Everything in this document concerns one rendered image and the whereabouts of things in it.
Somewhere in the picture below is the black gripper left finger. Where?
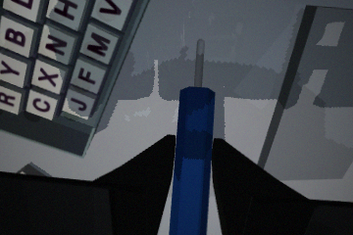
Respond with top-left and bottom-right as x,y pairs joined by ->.
0,134 -> 176,235

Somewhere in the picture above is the blue stylus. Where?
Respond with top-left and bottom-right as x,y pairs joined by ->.
169,39 -> 216,235

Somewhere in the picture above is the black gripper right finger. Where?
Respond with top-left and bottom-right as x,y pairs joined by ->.
212,138 -> 353,235

